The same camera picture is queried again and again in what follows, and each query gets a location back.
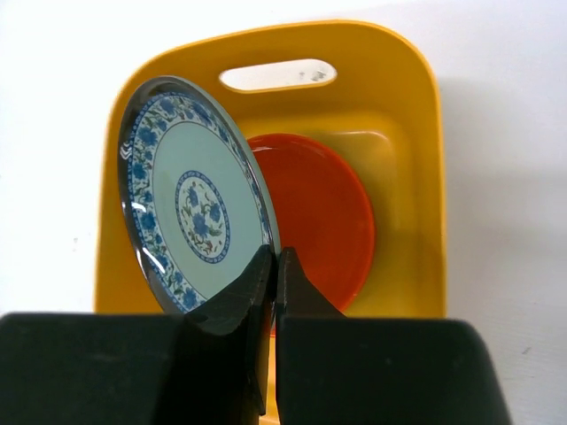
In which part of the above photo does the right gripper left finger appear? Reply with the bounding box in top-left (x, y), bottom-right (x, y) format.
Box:
top-left (1, 246), bottom-right (273, 424)

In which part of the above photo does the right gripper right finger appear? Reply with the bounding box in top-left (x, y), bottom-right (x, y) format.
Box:
top-left (276, 248), bottom-right (511, 424)

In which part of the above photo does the orange plate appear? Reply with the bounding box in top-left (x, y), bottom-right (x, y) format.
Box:
top-left (248, 133), bottom-right (376, 311)

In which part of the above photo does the blue patterned plate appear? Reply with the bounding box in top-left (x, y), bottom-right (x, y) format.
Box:
top-left (118, 75), bottom-right (282, 313)

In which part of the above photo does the yellow plastic bin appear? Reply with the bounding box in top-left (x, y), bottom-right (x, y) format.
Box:
top-left (95, 20), bottom-right (446, 323)

